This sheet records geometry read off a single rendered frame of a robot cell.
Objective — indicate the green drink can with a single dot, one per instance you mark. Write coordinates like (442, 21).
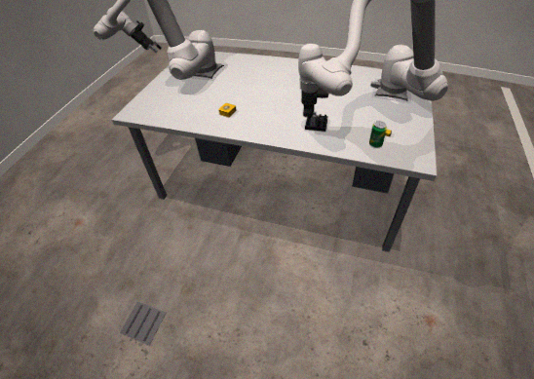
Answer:
(377, 134)

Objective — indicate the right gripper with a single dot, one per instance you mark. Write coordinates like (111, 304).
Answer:
(134, 31)

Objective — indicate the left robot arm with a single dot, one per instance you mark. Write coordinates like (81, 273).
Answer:
(424, 77)

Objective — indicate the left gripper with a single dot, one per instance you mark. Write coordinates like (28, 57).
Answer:
(309, 94)

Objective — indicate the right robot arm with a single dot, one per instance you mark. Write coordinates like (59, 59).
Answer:
(185, 60)

